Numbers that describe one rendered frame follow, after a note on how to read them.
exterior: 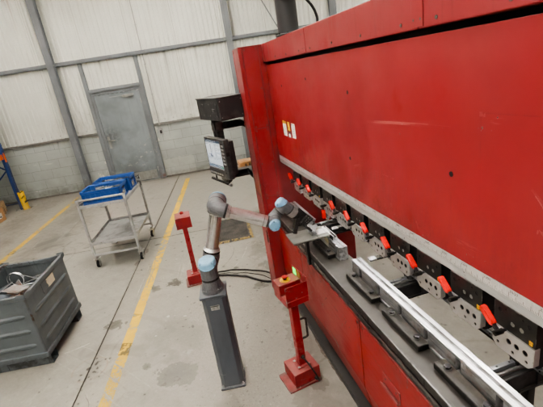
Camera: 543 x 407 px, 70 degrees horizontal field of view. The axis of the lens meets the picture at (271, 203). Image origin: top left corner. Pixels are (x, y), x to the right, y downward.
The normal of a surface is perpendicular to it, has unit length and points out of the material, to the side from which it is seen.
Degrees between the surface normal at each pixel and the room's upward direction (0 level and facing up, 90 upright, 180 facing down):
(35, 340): 90
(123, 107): 90
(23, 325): 90
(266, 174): 90
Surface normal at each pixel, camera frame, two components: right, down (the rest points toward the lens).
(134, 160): 0.11, 0.31
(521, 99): -0.95, 0.22
